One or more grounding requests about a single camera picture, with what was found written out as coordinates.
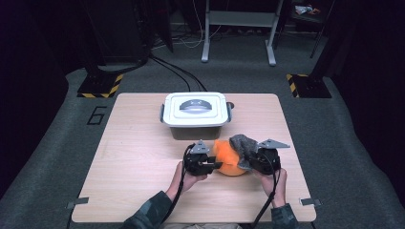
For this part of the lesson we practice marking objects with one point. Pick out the dark round table grommet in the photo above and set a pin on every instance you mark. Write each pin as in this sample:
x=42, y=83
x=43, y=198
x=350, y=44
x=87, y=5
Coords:
x=231, y=105

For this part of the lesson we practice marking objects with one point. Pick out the orange plush toy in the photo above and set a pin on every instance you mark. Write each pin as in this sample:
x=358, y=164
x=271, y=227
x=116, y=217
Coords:
x=227, y=159

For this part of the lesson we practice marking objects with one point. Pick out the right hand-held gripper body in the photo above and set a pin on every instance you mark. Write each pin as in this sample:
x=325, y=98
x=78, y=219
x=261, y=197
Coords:
x=267, y=160

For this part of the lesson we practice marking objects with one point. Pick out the black striped stand base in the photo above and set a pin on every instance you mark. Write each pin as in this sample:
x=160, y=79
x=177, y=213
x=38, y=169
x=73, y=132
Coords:
x=98, y=86
x=310, y=86

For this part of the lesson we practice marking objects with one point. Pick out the white box lid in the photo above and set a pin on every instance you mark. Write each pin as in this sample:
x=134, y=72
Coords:
x=178, y=116

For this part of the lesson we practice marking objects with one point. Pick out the grey fuzzy cloth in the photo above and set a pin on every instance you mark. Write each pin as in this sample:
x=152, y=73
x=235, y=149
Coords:
x=243, y=148

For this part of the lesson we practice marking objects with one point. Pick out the dark cabinet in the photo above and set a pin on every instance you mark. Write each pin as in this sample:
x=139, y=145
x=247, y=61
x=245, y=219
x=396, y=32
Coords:
x=121, y=31

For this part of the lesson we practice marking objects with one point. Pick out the person's right hand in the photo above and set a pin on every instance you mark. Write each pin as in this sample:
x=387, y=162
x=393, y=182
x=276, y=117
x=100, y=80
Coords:
x=281, y=187

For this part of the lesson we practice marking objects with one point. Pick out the person's left hand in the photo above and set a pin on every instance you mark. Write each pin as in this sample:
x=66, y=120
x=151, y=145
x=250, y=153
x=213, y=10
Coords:
x=191, y=182

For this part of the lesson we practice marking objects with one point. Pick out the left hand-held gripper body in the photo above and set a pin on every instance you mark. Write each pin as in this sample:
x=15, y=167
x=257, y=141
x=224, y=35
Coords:
x=196, y=163

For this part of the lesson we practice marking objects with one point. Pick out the white metal desk frame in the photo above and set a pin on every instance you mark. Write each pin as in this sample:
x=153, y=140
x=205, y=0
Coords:
x=242, y=19

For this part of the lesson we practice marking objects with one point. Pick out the grey tape strip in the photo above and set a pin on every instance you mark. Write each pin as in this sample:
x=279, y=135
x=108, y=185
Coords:
x=78, y=203
x=310, y=202

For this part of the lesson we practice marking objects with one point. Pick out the clear grey storage box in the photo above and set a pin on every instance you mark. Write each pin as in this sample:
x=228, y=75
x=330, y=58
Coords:
x=196, y=133

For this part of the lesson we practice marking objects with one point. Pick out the colourful clutter on shelf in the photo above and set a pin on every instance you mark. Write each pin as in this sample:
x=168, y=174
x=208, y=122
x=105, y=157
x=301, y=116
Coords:
x=305, y=9

